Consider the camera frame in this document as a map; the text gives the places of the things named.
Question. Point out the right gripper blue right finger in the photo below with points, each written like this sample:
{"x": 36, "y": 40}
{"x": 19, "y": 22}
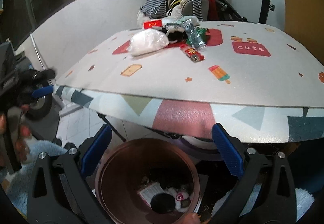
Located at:
{"x": 230, "y": 149}

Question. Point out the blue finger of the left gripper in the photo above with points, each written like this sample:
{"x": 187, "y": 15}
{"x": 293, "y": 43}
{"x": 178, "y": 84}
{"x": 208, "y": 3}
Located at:
{"x": 42, "y": 92}
{"x": 47, "y": 74}

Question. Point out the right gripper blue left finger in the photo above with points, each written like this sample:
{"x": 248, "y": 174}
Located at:
{"x": 93, "y": 148}

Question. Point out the white stuffed plastic bag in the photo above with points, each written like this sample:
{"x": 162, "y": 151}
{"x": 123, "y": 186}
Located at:
{"x": 147, "y": 41}

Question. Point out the red cigarette box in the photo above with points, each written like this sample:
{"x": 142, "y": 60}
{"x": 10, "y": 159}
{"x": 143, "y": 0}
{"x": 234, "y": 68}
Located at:
{"x": 152, "y": 23}

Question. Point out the red snack wrapper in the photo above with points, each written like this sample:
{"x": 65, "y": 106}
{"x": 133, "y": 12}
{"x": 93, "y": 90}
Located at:
{"x": 192, "y": 53}

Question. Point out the clear plastic bottle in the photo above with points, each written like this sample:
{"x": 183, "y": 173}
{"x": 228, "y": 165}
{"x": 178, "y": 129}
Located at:
{"x": 189, "y": 22}

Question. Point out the black round dish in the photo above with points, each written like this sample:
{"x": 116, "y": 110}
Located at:
{"x": 163, "y": 203}

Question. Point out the brown round trash bin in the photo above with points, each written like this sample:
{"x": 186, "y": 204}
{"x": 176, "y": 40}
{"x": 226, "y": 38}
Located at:
{"x": 127, "y": 168}

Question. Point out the person's left hand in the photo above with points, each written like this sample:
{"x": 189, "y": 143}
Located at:
{"x": 13, "y": 134}

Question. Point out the washing machine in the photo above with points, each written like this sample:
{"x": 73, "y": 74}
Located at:
{"x": 39, "y": 107}

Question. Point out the folding table with patterned cover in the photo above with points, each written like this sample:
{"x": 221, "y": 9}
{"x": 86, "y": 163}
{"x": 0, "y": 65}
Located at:
{"x": 249, "y": 123}

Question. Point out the blue fleece sleeve left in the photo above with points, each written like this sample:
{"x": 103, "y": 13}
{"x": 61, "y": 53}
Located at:
{"x": 17, "y": 190}

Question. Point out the pink cartoon table mat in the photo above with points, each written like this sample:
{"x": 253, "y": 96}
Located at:
{"x": 245, "y": 64}

